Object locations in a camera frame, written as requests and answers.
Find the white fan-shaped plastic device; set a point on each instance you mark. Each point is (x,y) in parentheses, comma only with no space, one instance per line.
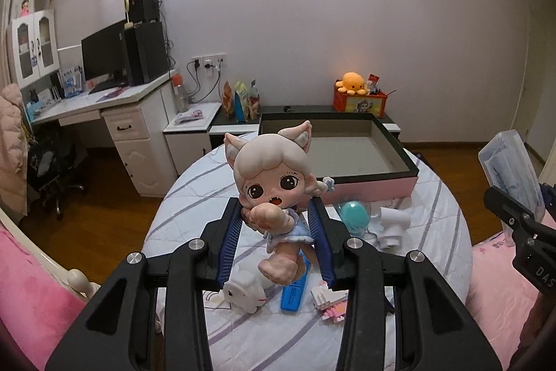
(387,227)

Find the blue highlighter marker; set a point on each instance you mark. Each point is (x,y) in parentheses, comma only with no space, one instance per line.
(292,295)

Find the white side cabinet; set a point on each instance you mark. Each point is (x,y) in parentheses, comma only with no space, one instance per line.
(187,134)

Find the orange octopus plush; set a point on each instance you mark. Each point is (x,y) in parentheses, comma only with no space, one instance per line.
(352,83)

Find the small pink brick figure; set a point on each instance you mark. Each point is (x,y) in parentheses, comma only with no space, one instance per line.
(332,305)

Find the cat-ear girl doll figurine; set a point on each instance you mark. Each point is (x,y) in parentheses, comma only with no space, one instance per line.
(273,174)

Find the black computer tower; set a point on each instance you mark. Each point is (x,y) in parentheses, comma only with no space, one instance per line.
(144,52)

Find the wall power outlet strip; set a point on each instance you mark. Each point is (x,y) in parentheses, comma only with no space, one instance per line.
(211,61)

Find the white wall cabinet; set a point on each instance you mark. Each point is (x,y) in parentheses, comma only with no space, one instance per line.
(32,47)

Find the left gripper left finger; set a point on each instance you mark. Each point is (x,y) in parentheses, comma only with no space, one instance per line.
(221,237)

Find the black speaker box on tower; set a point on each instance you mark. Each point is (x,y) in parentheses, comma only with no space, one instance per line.
(143,11)

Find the black computer monitor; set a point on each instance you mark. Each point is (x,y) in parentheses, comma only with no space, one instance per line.
(102,52)

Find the pink bed cushion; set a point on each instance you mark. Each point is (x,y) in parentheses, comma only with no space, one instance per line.
(37,307)

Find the pink blanket right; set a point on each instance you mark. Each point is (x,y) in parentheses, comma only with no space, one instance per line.
(507,307)

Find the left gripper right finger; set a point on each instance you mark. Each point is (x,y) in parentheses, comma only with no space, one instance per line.
(329,237)

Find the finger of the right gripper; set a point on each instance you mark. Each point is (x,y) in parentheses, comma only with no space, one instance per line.
(511,212)

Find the pink box with black rim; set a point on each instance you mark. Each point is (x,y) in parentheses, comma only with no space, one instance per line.
(356,150)

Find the teal round ball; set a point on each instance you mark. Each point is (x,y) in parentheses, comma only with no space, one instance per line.
(355,217)

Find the orange lid water bottle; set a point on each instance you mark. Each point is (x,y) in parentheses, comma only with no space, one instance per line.
(181,95)

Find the white desk with drawers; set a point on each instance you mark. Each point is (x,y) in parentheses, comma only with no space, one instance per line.
(135,120)

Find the snack bags group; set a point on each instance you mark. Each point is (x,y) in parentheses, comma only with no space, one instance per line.
(241,102)

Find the clear dental flosser box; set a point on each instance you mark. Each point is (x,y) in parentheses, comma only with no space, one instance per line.
(507,166)

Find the white dog figurine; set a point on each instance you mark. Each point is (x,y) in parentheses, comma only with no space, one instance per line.
(246,289)

